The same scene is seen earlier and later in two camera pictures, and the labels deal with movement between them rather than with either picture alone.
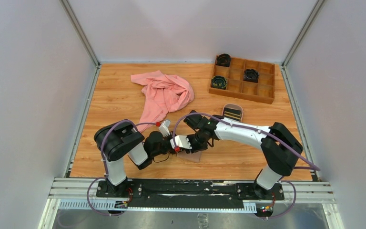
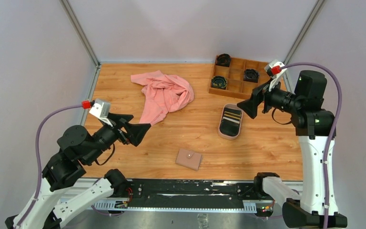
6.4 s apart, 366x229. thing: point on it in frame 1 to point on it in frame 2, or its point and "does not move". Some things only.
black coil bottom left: [218, 82] does not move
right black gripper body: [198, 143] to [279, 98]
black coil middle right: [251, 75] does not move
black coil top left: [223, 59] does not move
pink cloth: [163, 93] does not move
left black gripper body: [166, 147] to [109, 135]
